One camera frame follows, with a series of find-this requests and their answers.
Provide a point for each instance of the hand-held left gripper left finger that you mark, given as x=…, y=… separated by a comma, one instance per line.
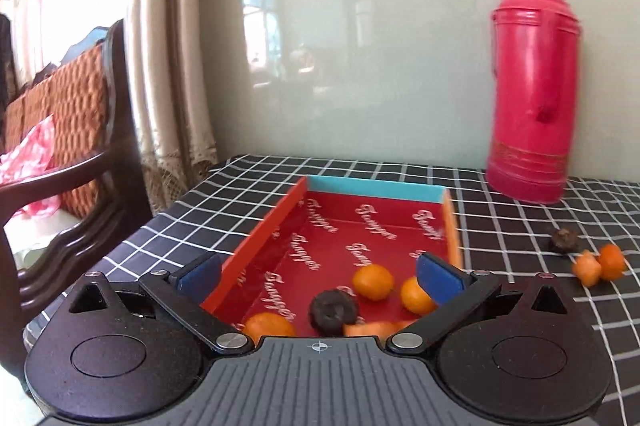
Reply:
x=200, y=277

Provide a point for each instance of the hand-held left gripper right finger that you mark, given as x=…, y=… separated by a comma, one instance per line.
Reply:
x=440, y=284

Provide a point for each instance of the small orange tangerine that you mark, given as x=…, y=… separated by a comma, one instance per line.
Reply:
x=414, y=296
x=372, y=282

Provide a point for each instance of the orange carrot piece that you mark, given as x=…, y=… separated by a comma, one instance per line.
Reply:
x=380, y=329
x=586, y=268

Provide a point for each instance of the large orange tangerine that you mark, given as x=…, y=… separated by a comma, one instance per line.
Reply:
x=612, y=262
x=267, y=327

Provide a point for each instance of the colourful cardboard box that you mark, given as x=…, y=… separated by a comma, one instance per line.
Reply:
x=350, y=226

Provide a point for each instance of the dark dried fruit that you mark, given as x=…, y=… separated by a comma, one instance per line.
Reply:
x=334, y=310
x=565, y=238

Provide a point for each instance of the black white checked tablecloth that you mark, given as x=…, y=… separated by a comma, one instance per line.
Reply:
x=350, y=171

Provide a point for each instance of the dark wooden chair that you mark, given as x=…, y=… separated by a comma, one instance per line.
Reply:
x=120, y=146

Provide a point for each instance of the pink plastic bag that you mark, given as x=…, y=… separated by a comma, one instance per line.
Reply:
x=30, y=156

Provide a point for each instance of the red thermos flask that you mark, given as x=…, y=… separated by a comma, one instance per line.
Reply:
x=530, y=96

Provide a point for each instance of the orange patterned chair cushion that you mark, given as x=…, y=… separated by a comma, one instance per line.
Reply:
x=80, y=106

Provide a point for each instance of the beige lace curtain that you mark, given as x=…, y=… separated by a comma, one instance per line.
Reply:
x=170, y=56

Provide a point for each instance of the blue grey cloth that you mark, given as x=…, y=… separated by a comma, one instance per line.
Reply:
x=82, y=41

